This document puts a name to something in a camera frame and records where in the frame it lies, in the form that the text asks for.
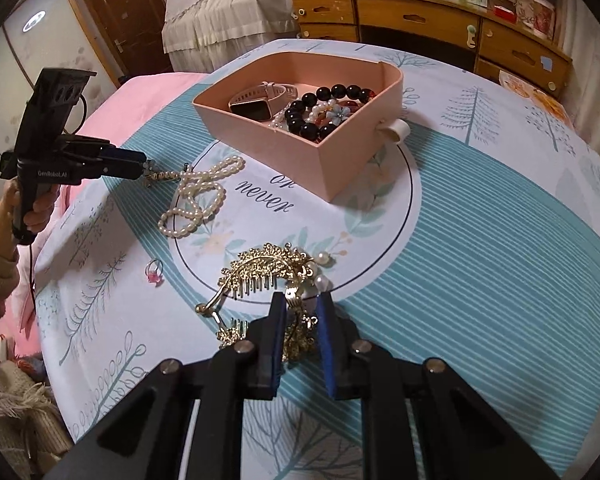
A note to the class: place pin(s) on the stack of colourful magazines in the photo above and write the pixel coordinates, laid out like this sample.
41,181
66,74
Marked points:
545,102

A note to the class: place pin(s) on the pink blanket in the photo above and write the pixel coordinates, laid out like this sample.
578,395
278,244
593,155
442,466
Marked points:
145,90

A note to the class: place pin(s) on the lace covered piano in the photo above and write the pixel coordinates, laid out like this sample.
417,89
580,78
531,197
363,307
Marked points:
220,5

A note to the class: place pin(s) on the pink storage box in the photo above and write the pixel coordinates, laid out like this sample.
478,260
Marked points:
350,160

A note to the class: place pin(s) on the green jewelled hairpin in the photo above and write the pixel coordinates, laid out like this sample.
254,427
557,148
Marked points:
162,176

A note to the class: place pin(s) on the floral patterned container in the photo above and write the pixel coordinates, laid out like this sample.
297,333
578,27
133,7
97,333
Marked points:
535,7

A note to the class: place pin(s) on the person's left hand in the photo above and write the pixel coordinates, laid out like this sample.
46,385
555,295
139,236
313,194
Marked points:
37,215

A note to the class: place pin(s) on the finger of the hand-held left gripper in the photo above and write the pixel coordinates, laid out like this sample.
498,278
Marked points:
127,156
127,170

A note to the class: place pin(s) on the red tissue box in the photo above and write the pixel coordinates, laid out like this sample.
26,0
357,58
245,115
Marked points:
505,12

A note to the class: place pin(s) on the wooden desk with drawers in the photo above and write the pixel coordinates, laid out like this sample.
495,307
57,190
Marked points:
415,10

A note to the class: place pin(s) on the leaf patterned curtain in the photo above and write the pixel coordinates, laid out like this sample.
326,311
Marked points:
595,60

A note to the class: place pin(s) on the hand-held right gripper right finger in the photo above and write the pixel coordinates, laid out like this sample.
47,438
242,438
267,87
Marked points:
327,340

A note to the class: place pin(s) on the white drawer latch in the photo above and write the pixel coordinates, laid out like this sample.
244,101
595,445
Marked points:
471,35

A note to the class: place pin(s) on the gold leaf hair comb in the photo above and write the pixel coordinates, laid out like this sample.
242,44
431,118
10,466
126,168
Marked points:
260,262

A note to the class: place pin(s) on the small flower brooch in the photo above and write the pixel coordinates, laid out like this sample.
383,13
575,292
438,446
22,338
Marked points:
336,112

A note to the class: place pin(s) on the beige fringed knit garment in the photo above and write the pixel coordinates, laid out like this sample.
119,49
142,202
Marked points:
15,410

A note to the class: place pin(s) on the pale band smart watch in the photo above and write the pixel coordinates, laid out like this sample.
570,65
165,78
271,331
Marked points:
250,108

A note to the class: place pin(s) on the brown wooden door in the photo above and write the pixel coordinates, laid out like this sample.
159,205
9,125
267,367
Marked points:
125,15

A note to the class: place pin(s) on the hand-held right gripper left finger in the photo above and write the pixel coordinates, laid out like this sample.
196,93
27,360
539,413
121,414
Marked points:
279,330

